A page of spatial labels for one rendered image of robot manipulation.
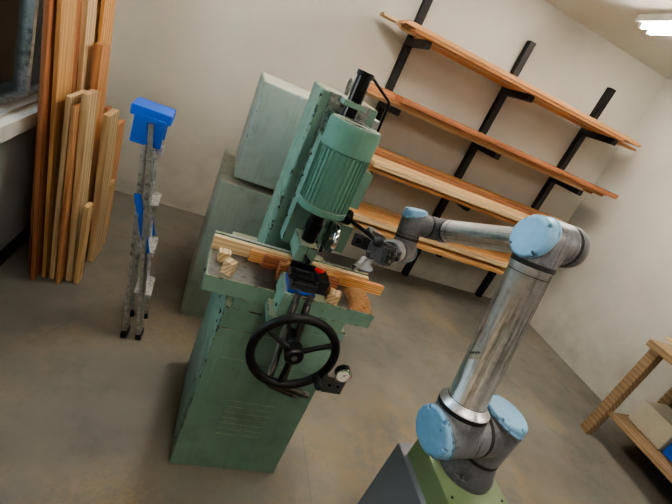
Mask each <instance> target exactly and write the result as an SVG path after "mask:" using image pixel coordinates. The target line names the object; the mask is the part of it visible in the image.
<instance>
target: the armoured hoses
mask: <svg viewBox="0 0 672 504"><path fill-rule="evenodd" d="M301 296H302V294H301V293H299V292H294V294H293V298H292V301H291V303H290V304H291V305H290V307H289V310H288V312H287V314H295V313H296V310H297V307H298V304H299V301H300V299H301ZM313 299H314V297H313V296H311V295H306V299H305V302H304V306H303V308H302V311H301V314H307V315H308V314H309V311H310V308H311V305H312V302H313ZM304 326H305V324H302V323H298V324H297V327H296V330H295V333H294V334H295V336H296V337H297V339H298V342H300V338H301V336H302V333H303V330H304ZM290 327H291V324H286V325H283V327H282V331H281V334H280V336H279V337H280V338H282V339H283V340H284V341H285V342H286V339H287V336H288V332H289V330H290ZM282 350H283V347H282V346H281V345H280V344H279V343H278V342H277V345H276V347H275V351H274V354H273V357H272V360H271V363H270V366H269V369H268V372H267V375H269V376H271V377H274V374H275V371H276V368H277V365H278V362H279V359H280V356H281V353H282ZM291 367H292V365H290V367H289V369H288V371H287V372H286V375H285V377H284V380H287V379H288V376H289V373H290V370H291ZM266 386H267V387H269V388H270V389H273V390H275V391H277V392H280V393H281V394H284V395H286V396H289V397H291V398H293V399H296V398H297V397H298V396H300V397H302V398H305V399H308V398H309V396H310V393H309V392H307V391H304V390H302V389H300V388H295V389H281V388H275V387H272V386H269V385H266Z"/></svg>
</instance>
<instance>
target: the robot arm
mask: <svg viewBox="0 0 672 504"><path fill-rule="evenodd" d="M419 237H423V238H427V239H431V240H435V241H438V242H441V243H454V244H460V245H465V246H471V247H477V248H482V249H488V250H493V251H499V252H505V253H510V254H511V256H510V261H509V263H508V265H507V267H506V269H505V271H504V273H503V276H502V278H501V280H500V282H499V284H498V286H497V288H496V291H495V293H494V295H493V297H492V299H491V301H490V303H489V306H488V308H487V310H486V312H485V314H484V316H483V318H482V320H481V323H480V325H479V327H478V329H477V331H476V333H475V335H474V338H473V340H472V342H471V344H470V346H469V348H468V350H467V353H466V355H465V357H464V359H463V361H462V363H461V365H460V368H459V370H458V372H457V374H456V376H455V378H454V380H453V382H452V385H451V387H447V388H443V389H442V390H441V391H440V393H439V395H438V398H437V400H436V402H435V403H434V404H433V403H428V404H425V405H423V406H422V407H421V408H420V409H419V411H418V415H417V416H416V433H417V437H418V438H419V443H420V445H421V447H422V448H423V450H424V451H425V452H426V454H427V455H429V456H430V457H431V458H433V459H437V460H439V461H440V464H441V466H442V468H443V469H444V471H445V473H446V474H447V475H448V477H449V478H450V479H451V480H452V481H453V482H454V483H455V484H456V485H458V486H459V487H460V488H462V489H463V490H465V491H467V492H469V493H472V494H475V495H483V494H485V493H487V492H488V491H489V490H490V489H491V487H492V486H493V483H494V477H495V474H496V470H497V469H498V468H499V466H500V465H501V464H502V463H503V462H504V461H505V459H506V458H507V457H508V456H509V455H510V454H511V452H512V451H513V450H514V449H515V448H516V446H517V445H518V444H519V443H520V442H521V441H522V440H523V439H524V436H525V435H526V433H527V432H528V425H527V422H526V420H525V418H524V417H523V415H522V414H521V413H520V412H519V410H518V409H517V408H516V407H515V406H514V405H512V404H511V403H510V402H509V401H508V400H506V399H505V398H503V397H501V396H499V395H496V394H494V393H495V391H496V389H497V387H498V385H499V383H500V381H501V379H502V377H503V375H504V373H505V371H506V369H507V367H508V365H509V363H510V361H511V359H512V357H513V355H514V353H515V351H516V349H517V347H518V345H519V343H520V341H521V339H522V337H523V335H524V333H525V331H526V329H527V327H528V325H529V323H530V321H531V319H532V317H533V315H534V313H535V311H536V309H537V307H538V305H539V303H540V301H541V299H542V297H543V295H544V293H545V291H546V289H547V287H548V285H549V283H550V281H551V279H552V277H553V276H554V275H555V273H556V271H557V269H558V268H571V267H575V266H577V265H579V264H581V263H582V262H583V261H584V260H585V259H586V258H587V256H588V255H589V252H590V240H589V238H588V236H587V234H586V233H585V232H584V231H583V230H582V229H580V228H578V227H577V226H574V225H571V224H568V223H565V222H562V221H560V220H557V219H556V218H553V217H551V216H544V215H539V214H536V215H530V216H528V217H526V218H523V219H522V220H520V221H519V222H518V223H517V224H516V225H515V226H514V227H509V226H500V225H490V224H481V223H472V222H463V221H454V220H450V219H442V218H438V217H434V216H431V215H428V212H427V211H425V210H422V209H418V208H414V207H405V208H404V210H403V213H402V214H401V219H400V222H399V225H398V228H397V231H396V234H395V237H394V239H387V240H385V241H384V244H383V246H381V247H375V246H374V245H373V240H372V239H371V238H369V237H367V236H364V235H362V234H359V233H355V234H354V237H353V239H352V242H351V245H353V246H356V247H359V248H361V249H364V250H367V251H366V257H365V256H363V257H361V259H360V260H359V261H357V262H356V263H355V264H353V265H352V268H351V270H352V271H356V270H362V271H366V272H372V271H373V269H372V267H371V266H370V265H371V264H372V263H373V261H372V260H373V259H374V262H376V263H378V264H380V265H382V266H390V265H391V264H395V263H401V264H406V263H409V262H411V261H413V260H414V259H415V258H416V256H417V243H418V240H419Z"/></svg>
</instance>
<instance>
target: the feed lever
mask: <svg viewBox="0 0 672 504"><path fill-rule="evenodd" d="M353 215H354V212H353V210H350V209H349V210H348V212H347V214H346V217H345V219H344V220H343V221H337V222H340V223H343V224H346V225H349V224H350V223H351V224H353V225H354V226H355V227H357V228H358V229H359V230H360V231H362V232H363V233H364V234H366V235H367V236H368V237H369V238H371V239H372V240H373V245H374V246H375V247H381V246H383V244H384V239H383V238H382V237H381V236H376V237H375V236H374V235H373V234H371V233H370V232H369V231H367V230H366V229H365V228H363V227H362V226H361V225H359V224H358V223H357V222H355V221H354V220H353Z"/></svg>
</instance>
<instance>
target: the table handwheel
mask: <svg viewBox="0 0 672 504"><path fill-rule="evenodd" d="M293 323H302V324H308V325H312V326H314V327H317V328H319V329H320V330H322V331H323V332H324V333H325V334H326V335H327V336H328V338H329V340H330V343H328V344H324V345H319V346H313V347H307V348H303V346H302V344H301V343H299V342H298V339H297V337H296V336H295V334H294V333H295V330H296V329H295V328H291V327H290V330H289V332H288V336H287V339H286V342H287V343H286V342H285V341H284V340H283V339H282V338H280V337H279V336H278V335H277V334H276V333H275V332H274V331H273V329H275V328H277V327H279V326H282V325H286V324H293ZM265 334H269V335H270V336H271V337H272V338H273V339H274V340H276V341H277V342H278V343H279V344H280V345H281V346H282V347H283V351H284V360H285V362H286V363H285V365H284V367H283V369H282V371H281V373H280V375H279V377H278V378H274V377H271V376H269V375H267V374H266V373H264V372H263V371H262V370H261V369H260V368H259V367H258V365H257V363H256V360H255V349H256V346H257V344H258V342H259V341H260V340H261V338H262V337H263V336H264V335H265ZM326 349H331V354H330V357H329V359H328V360H327V362H326V363H325V365H324V366H323V367H322V368H321V369H319V370H318V371H317V372H315V373H313V374H311V375H309V376H307V377H304V378H300V379H294V380H284V377H285V375H286V372H287V371H288V369H289V367H290V365H295V364H299V363H300V362H302V360H303V359H304V354H306V353H311V352H315V351H320V350H326ZM303 352H304V353H303ZM339 354H340V342H339V338H338V335H337V333H336V332H335V330H334V329H333V328H332V327H331V326H330V325H329V324H328V323H327V322H325V321H324V320H322V319H320V318H318V317H315V316H312V315H307V314H287V315H282V316H279V317H276V318H273V319H271V320H269V321H267V322H266V323H264V324H263V325H261V326H260V327H259V328H258V329H257V330H256V331H255V332H254V333H253V334H252V336H251V337H250V339H249V341H248V343H247V346H246V351H245V359H246V364H247V366H248V368H249V370H250V372H251V373H252V374H253V376H254V377H255V378H257V379H258V380H259V381H261V382H262V383H264V384H266V385H269V386H272V387H275V388H281V389H295V388H301V387H305V386H308V385H311V384H313V383H314V374H316V373H318V374H319V377H320V379H322V378H323V377H325V376H326V375H327V374H328V373H329V372H330V371H331V370H332V369H333V367H334V366H335V364H336V363H337V360H338V358H339Z"/></svg>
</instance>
